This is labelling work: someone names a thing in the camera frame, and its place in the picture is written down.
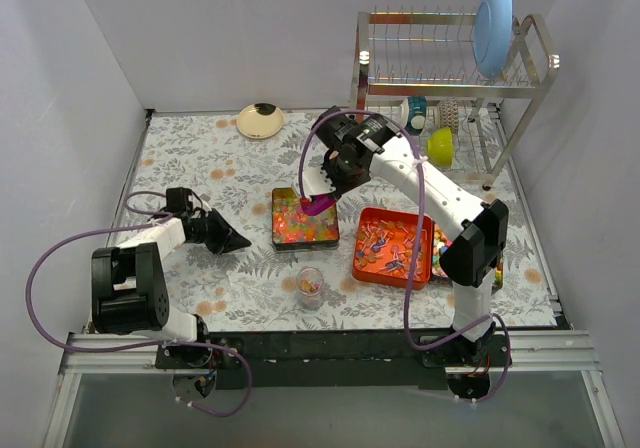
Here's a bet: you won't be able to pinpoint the cream plate black spot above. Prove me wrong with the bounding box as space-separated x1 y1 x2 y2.
236 103 284 140

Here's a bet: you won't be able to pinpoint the steel dish rack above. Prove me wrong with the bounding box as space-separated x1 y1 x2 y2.
349 11 560 190

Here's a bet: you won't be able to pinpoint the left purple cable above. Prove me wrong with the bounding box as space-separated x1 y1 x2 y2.
25 191 253 418

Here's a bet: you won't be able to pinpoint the yellow green bowl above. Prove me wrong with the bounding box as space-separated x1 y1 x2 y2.
427 128 454 168

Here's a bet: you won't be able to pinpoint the dark tin translucent star candies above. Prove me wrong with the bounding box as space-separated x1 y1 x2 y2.
271 188 340 251

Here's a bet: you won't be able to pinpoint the dark tin pastel star candies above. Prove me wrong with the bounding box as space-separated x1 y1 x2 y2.
431 224 503 294

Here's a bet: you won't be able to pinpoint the patterned beige bowl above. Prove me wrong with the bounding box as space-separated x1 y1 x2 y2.
436 97 460 133

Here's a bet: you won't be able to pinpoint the clear glass jar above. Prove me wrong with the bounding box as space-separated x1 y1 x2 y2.
296 267 324 310

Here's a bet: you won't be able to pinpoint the black base bar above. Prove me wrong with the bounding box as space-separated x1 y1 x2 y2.
154 330 511 392

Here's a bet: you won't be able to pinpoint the teal white bowl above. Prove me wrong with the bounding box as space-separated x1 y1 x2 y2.
399 96 428 136

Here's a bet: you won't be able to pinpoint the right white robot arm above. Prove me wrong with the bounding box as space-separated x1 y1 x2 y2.
298 107 509 366

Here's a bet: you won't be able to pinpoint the purple plastic scoop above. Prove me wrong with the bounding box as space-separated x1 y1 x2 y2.
300 194 336 216

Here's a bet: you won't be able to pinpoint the floral table mat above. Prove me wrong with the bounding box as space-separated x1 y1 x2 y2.
92 109 559 333

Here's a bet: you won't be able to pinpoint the blue plate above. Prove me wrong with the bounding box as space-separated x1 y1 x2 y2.
473 0 513 80

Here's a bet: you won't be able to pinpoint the orange tin of lollipops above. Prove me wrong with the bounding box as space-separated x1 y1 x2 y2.
352 207 433 290

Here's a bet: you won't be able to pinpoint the aluminium frame rail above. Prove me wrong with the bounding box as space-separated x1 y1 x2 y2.
59 330 601 374

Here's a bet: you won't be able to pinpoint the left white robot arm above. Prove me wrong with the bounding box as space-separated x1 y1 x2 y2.
91 187 251 368

